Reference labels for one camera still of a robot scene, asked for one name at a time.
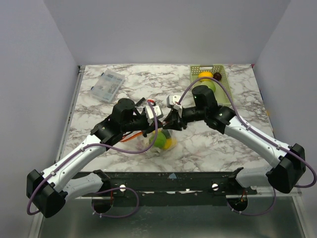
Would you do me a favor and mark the clear zip bag orange zipper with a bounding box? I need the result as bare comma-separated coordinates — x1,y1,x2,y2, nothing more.
120,128,177,156

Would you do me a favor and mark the yellow banana toy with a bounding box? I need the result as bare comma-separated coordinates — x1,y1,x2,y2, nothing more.
163,138,177,150

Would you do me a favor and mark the small bright green vegetable toy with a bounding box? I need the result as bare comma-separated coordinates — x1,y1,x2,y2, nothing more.
154,131,167,149

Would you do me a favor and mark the grey oyster mushroom toy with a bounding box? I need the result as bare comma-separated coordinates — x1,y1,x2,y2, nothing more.
136,137,160,155

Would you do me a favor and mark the green cabbage toy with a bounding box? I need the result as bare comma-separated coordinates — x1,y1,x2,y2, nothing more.
199,80,216,93

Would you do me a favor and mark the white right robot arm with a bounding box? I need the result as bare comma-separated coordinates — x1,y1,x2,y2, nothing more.
164,85,306,194

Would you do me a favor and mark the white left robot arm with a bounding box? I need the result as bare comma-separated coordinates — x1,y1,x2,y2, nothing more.
27,98,163,218

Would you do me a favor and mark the black bit holder strip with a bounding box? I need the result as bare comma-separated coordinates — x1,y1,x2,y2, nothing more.
136,98,145,105

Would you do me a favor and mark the clear plastic organizer box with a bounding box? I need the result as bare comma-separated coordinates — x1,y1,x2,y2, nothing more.
90,70,125,103

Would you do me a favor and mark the pale green perforated basket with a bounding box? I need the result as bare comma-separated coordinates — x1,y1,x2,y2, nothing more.
190,64,233,106

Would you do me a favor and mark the yellow round fruit toy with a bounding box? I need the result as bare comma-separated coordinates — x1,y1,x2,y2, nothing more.
198,71,213,78

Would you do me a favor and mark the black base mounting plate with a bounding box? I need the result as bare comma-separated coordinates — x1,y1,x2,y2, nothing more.
89,170,258,207

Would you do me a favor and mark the dark red plum toy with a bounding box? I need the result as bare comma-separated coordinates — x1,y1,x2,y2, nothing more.
213,72,222,81

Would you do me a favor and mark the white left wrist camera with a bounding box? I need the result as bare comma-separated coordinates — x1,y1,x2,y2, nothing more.
145,105,163,125

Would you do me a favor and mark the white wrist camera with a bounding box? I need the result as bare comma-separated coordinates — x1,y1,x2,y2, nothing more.
145,105,163,125
166,95,182,110

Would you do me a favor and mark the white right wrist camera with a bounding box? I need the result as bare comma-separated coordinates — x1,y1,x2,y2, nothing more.
166,95,182,110

